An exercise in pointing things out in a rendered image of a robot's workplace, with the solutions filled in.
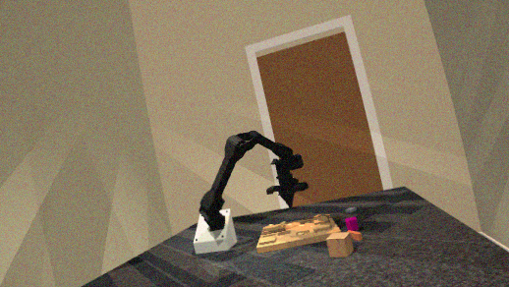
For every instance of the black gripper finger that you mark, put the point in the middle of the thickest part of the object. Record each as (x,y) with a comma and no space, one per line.
(284,197)
(290,197)

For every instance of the tan cube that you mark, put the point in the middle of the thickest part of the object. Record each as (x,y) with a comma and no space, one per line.
(339,245)

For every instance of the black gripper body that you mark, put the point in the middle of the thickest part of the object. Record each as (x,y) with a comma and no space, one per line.
(285,182)

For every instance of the magenta block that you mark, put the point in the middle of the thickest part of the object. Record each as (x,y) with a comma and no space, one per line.
(352,223)

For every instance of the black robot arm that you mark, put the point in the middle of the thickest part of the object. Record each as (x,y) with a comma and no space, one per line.
(235,148)

